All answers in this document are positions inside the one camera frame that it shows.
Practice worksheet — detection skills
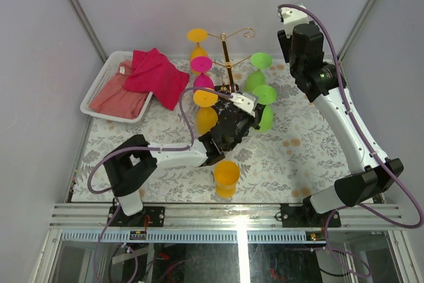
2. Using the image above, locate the gold wine glass rack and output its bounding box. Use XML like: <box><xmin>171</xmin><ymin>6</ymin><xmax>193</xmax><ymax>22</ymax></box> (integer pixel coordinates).
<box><xmin>207</xmin><ymin>27</ymin><xmax>256</xmax><ymax>93</ymax></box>

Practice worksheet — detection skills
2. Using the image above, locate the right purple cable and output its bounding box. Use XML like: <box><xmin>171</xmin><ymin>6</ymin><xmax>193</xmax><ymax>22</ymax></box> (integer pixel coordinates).
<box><xmin>277</xmin><ymin>3</ymin><xmax>424</xmax><ymax>277</ymax></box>

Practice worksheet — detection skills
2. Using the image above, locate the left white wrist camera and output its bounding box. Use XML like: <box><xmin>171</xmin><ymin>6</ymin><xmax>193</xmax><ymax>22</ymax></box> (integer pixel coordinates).
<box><xmin>229</xmin><ymin>93</ymin><xmax>258</xmax><ymax>117</ymax></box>

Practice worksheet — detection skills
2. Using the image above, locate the green wine glass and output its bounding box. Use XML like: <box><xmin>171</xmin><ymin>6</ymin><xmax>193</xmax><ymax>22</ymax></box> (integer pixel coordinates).
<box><xmin>252</xmin><ymin>84</ymin><xmax>277</xmax><ymax>132</ymax></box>
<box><xmin>244</xmin><ymin>52</ymin><xmax>272</xmax><ymax>92</ymax></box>

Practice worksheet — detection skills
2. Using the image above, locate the magenta cloth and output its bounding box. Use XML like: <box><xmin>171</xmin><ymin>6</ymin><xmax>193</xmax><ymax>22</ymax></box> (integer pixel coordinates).
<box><xmin>124</xmin><ymin>48</ymin><xmax>189</xmax><ymax>111</ymax></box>

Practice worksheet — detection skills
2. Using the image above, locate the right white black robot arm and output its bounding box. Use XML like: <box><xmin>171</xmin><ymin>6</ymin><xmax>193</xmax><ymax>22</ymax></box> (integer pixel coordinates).
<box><xmin>277</xmin><ymin>23</ymin><xmax>403</xmax><ymax>227</ymax></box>

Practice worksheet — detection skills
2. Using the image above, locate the orange plastic wine glass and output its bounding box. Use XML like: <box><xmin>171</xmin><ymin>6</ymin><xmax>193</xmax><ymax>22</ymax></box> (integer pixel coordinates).
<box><xmin>187</xmin><ymin>28</ymin><xmax>208</xmax><ymax>62</ymax></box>

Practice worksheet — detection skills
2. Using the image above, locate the purple cable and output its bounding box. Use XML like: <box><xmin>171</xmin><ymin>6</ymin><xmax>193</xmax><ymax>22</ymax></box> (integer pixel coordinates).
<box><xmin>277</xmin><ymin>3</ymin><xmax>424</xmax><ymax>277</ymax></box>
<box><xmin>87</xmin><ymin>86</ymin><xmax>235</xmax><ymax>283</ymax></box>

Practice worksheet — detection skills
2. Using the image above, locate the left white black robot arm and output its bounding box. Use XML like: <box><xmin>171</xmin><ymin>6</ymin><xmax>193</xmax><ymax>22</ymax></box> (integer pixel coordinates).
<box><xmin>103</xmin><ymin>103</ymin><xmax>266</xmax><ymax>227</ymax></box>

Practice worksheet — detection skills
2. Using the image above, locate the aluminium mounting rail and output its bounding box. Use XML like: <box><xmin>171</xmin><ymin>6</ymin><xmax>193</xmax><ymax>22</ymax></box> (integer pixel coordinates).
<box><xmin>49</xmin><ymin>202</ymin><xmax>395</xmax><ymax>231</ymax></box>

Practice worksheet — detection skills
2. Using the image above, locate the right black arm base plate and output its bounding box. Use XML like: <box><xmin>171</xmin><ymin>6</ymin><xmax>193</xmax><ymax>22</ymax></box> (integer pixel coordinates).
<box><xmin>280</xmin><ymin>203</ymin><xmax>330</xmax><ymax>228</ymax></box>

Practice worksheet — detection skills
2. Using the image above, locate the floral table mat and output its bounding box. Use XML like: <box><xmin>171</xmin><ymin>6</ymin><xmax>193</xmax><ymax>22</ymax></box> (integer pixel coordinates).
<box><xmin>72</xmin><ymin>60</ymin><xmax>348</xmax><ymax>203</ymax></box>

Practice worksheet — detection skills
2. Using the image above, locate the orange wine glass front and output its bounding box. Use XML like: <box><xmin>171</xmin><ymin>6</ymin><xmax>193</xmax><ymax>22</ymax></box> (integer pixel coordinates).
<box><xmin>214</xmin><ymin>160</ymin><xmax>240</xmax><ymax>198</ymax></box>

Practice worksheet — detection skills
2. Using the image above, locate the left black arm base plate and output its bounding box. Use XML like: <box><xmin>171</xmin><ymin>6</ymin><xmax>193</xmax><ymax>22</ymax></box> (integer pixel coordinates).
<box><xmin>107</xmin><ymin>204</ymin><xmax>166</xmax><ymax>229</ymax></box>

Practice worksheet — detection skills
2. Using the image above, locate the magenta plastic wine glass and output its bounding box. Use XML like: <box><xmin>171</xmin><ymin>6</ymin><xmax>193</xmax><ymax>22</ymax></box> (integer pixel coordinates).
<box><xmin>190</xmin><ymin>56</ymin><xmax>214</xmax><ymax>89</ymax></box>

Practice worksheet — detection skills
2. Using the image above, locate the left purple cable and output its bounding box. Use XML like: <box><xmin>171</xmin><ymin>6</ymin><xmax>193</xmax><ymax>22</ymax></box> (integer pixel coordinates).
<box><xmin>87</xmin><ymin>86</ymin><xmax>235</xmax><ymax>283</ymax></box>

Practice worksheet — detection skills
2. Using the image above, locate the pink cloth in basket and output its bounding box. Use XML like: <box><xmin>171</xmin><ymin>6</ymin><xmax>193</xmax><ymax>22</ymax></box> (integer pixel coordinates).
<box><xmin>89</xmin><ymin>60</ymin><xmax>148</xmax><ymax>119</ymax></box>

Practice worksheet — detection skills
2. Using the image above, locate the white plastic basket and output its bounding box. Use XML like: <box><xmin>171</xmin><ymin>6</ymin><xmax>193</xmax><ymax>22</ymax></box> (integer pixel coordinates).
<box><xmin>80</xmin><ymin>51</ymin><xmax>153</xmax><ymax>125</ymax></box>

